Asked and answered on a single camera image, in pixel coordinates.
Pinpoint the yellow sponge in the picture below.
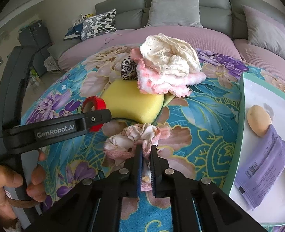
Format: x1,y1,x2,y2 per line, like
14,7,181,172
101,78,174,124

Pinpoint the pink sofa seat cover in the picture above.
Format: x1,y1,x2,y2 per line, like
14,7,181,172
58,26,242,72
233,39,285,78

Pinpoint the white pillow with dark print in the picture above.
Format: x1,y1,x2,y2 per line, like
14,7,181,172
81,8,117,41

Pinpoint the white patterned bag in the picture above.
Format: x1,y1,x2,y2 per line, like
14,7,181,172
44,55,61,72

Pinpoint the teal box lid tray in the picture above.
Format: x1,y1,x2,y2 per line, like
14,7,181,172
222,72,285,226

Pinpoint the cream lace cloth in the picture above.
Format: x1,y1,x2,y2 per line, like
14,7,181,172
140,33,202,76

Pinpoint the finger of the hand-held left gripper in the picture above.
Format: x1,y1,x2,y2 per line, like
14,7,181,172
81,109,112,132

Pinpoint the white and yellow booklet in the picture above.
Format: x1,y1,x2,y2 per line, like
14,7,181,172
71,13,96,27

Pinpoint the grey and pink pillow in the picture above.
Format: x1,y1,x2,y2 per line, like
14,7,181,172
241,5,285,68

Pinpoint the pink and white crochet cloth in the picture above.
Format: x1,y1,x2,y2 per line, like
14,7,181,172
131,48,207,98

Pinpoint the red tape roll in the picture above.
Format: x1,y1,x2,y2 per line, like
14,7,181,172
82,96,108,133

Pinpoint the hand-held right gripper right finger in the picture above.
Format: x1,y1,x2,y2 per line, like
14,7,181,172
150,145,264,232

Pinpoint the plain grey pillow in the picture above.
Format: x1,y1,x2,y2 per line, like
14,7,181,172
145,0,203,28

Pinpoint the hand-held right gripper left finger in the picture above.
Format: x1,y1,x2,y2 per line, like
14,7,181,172
42,144,144,232

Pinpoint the floral cloth with pink trim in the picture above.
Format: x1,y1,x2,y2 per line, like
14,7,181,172
103,123,168,191

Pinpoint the dark grey cabinet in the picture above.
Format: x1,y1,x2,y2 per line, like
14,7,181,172
18,20,51,76

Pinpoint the leopard print scrunchie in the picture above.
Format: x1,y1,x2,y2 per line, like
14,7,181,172
120,56,138,81

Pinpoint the orange egg-shaped sponge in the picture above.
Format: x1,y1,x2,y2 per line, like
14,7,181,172
247,105,272,138

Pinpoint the grey sofa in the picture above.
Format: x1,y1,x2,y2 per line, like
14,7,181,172
47,0,285,68

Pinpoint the purple plastic packet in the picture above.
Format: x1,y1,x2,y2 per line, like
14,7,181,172
234,123,285,211

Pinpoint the green and white package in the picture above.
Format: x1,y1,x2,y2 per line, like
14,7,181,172
29,68,40,84

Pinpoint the floral blanket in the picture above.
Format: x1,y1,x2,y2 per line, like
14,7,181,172
20,41,285,232

